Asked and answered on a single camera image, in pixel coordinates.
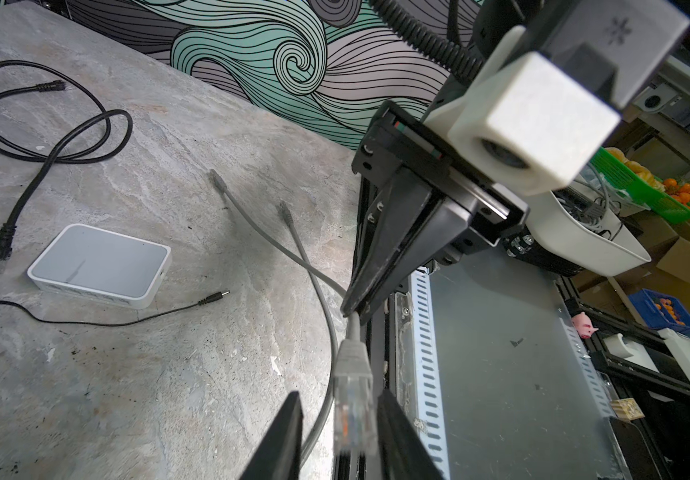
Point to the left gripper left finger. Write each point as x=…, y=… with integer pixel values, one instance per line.
x=278, y=455

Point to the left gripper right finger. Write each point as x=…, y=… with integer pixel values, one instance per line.
x=402, y=455

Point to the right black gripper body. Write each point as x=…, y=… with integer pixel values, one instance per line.
x=396, y=139

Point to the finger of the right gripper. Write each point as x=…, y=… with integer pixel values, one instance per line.
x=440, y=222
x=403, y=198

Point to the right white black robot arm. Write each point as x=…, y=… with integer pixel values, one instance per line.
x=611, y=48

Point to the pink pig toy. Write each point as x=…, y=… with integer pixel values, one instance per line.
x=583, y=325

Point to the blue crate with oranges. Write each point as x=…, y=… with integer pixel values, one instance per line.
x=661, y=311

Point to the green crate with oranges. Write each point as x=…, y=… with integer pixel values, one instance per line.
x=620, y=177

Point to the white slotted cable duct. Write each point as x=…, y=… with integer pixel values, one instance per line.
x=429, y=404

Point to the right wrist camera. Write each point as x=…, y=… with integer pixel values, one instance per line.
x=524, y=123

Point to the white network switch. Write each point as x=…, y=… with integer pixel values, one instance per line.
x=100, y=265

